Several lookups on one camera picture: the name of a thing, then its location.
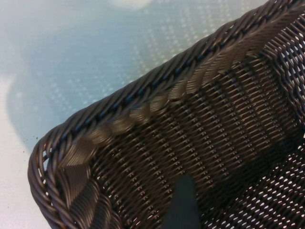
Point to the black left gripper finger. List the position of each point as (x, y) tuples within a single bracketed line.
[(183, 205)]

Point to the dark brown wicker basket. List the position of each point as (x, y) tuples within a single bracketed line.
[(190, 119)]

